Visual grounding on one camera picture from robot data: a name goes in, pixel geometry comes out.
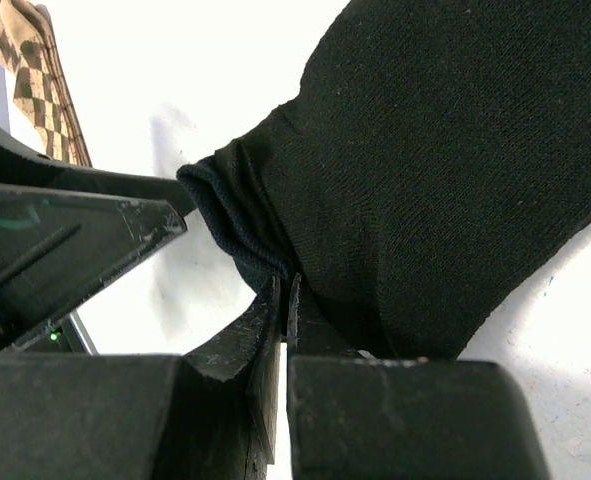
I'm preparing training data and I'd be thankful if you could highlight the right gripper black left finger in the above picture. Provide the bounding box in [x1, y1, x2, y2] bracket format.
[0, 279, 281, 479]

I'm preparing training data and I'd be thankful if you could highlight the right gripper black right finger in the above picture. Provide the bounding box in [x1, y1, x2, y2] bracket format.
[287, 278, 549, 479]

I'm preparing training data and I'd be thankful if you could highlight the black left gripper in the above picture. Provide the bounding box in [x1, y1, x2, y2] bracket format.
[0, 128, 195, 351]

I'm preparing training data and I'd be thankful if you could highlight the black sock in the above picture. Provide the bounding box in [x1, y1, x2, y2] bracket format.
[177, 1, 591, 358]

